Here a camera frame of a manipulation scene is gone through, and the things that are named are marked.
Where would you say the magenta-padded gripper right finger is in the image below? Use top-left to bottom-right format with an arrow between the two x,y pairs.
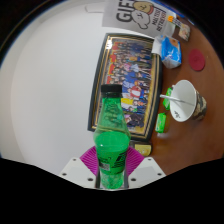
125,146 -> 167,190

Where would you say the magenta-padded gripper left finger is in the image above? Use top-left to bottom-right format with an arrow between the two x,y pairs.
59,146 -> 101,190

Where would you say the green plastic drink bottle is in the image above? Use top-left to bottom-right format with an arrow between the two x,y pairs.
93,84 -> 132,190

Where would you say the white stirring stick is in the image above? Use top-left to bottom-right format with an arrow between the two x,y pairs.
159,94 -> 196,106

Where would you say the camouflage paper cup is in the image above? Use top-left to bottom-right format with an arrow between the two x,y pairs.
169,79 -> 208,123

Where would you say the framed group cartoon picture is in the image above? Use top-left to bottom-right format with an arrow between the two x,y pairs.
87,32 -> 164,141

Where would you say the blue tissue pack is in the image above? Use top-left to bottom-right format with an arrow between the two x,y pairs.
151,34 -> 183,70

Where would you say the flat round red coaster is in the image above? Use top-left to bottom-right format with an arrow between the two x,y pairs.
188,48 -> 206,72

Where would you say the small patterned packet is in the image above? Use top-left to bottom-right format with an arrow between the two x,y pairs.
178,23 -> 192,42

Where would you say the colourful puzzle cube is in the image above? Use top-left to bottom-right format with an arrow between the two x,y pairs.
166,14 -> 183,29

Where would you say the white printed paper bag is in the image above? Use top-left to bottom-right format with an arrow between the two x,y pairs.
85,0 -> 177,38

